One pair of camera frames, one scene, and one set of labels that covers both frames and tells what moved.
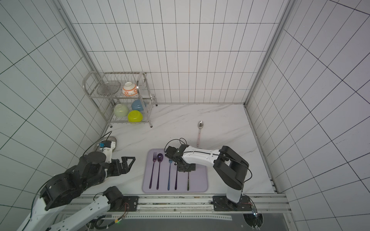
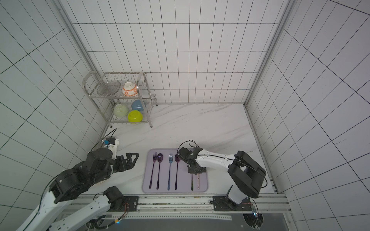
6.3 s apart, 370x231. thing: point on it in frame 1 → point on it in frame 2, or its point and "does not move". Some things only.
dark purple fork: [154, 160] does not move
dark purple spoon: [160, 158] does not move
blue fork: [170, 161] does not move
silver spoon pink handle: [200, 125] → [198, 181]
